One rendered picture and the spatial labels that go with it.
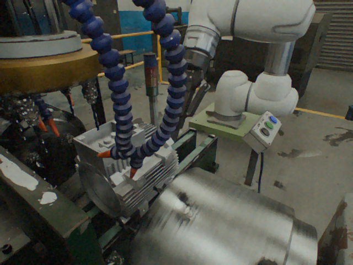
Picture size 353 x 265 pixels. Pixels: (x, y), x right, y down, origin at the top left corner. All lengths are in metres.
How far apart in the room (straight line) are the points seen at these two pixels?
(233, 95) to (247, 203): 0.84
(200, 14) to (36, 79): 0.41
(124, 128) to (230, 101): 0.89
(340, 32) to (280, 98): 6.02
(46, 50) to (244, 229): 0.32
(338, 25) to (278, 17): 6.48
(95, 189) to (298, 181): 0.75
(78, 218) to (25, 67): 0.20
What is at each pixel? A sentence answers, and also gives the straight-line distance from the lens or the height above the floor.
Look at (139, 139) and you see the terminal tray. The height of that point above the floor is 1.13.
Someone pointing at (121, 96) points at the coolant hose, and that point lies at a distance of 0.24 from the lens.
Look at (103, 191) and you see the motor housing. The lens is 0.63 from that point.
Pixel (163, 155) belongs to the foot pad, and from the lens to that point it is 0.52.
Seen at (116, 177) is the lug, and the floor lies 1.09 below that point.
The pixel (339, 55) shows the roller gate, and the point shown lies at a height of 0.36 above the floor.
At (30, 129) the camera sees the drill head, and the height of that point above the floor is 1.13.
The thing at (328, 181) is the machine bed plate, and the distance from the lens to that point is 1.04.
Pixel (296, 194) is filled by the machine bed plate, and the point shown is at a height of 0.80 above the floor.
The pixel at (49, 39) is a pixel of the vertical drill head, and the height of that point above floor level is 1.35.
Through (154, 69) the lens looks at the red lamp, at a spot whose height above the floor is 1.15.
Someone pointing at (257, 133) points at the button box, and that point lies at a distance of 0.65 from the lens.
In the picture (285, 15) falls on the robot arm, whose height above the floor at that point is 1.38.
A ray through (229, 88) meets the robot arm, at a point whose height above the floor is 1.05.
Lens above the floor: 1.39
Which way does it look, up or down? 31 degrees down
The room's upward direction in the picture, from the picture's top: straight up
